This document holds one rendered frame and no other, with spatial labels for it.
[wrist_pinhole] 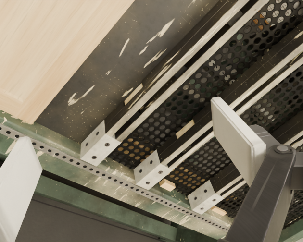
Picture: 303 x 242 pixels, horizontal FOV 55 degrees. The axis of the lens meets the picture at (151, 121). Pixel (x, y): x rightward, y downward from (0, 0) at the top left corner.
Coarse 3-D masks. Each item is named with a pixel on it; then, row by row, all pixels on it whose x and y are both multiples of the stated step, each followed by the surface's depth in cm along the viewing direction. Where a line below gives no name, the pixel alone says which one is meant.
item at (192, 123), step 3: (192, 120) 96; (189, 123) 96; (192, 123) 95; (186, 126) 97; (189, 126) 96; (183, 129) 97; (186, 129) 96; (180, 132) 98; (183, 132) 97; (177, 135) 98; (180, 135) 97; (177, 138) 97
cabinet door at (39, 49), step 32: (0, 0) 64; (32, 0) 65; (64, 0) 66; (96, 0) 67; (128, 0) 68; (0, 32) 68; (32, 32) 69; (64, 32) 70; (96, 32) 71; (0, 64) 73; (32, 64) 74; (64, 64) 75; (0, 96) 78; (32, 96) 80
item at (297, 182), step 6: (252, 126) 18; (258, 126) 17; (258, 132) 17; (264, 132) 17; (264, 138) 16; (270, 138) 16; (270, 144) 16; (276, 144) 15; (300, 156) 14; (300, 162) 14; (294, 168) 14; (300, 168) 14; (294, 174) 14; (300, 174) 14; (294, 180) 14; (300, 180) 14; (294, 186) 14; (300, 186) 14
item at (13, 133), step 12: (0, 132) 81; (12, 132) 81; (36, 144) 85; (60, 156) 90; (72, 156) 91; (84, 168) 95; (96, 168) 96; (108, 180) 101; (120, 180) 102; (144, 192) 108; (168, 204) 115; (192, 216) 124; (204, 216) 126; (228, 228) 135
